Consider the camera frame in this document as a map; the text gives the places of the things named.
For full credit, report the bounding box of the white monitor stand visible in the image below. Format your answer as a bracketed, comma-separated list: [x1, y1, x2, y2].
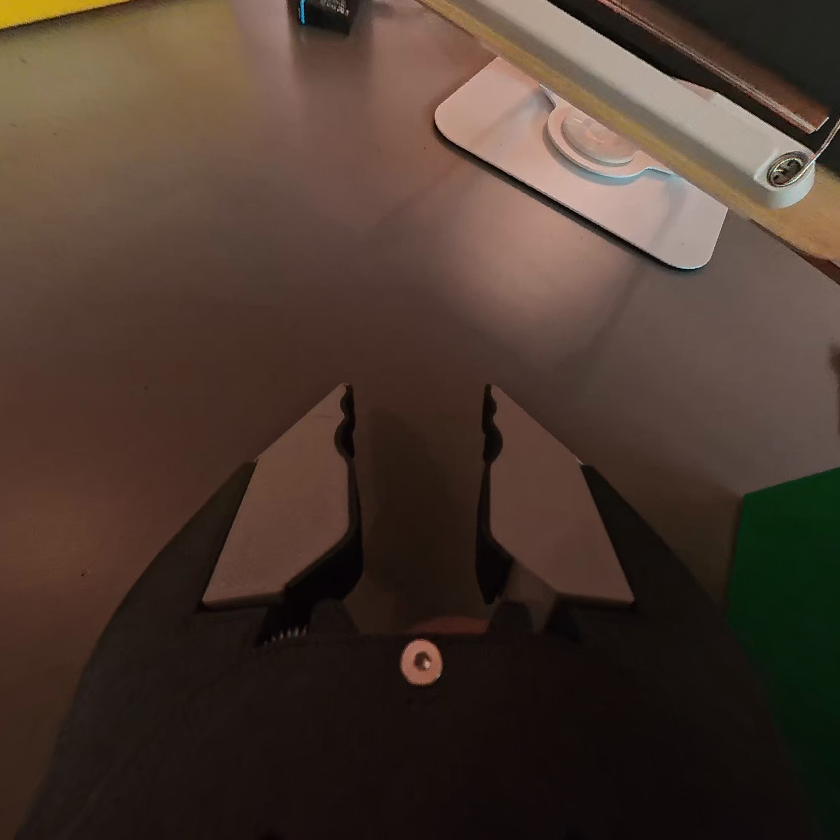
[413, 0, 818, 271]

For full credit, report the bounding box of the green plastic bin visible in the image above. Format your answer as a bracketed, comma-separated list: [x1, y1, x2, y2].
[725, 467, 840, 828]

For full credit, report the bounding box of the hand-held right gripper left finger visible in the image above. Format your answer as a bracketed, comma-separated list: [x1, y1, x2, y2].
[201, 382, 364, 611]

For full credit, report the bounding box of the yellow plastic bin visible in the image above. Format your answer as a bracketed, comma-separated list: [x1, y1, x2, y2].
[0, 0, 135, 32]

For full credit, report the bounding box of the black camera battery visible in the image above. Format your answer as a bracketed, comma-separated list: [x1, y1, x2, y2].
[290, 0, 361, 30]

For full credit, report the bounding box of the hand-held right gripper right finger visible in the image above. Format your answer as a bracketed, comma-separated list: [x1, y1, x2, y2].
[476, 384, 636, 631]

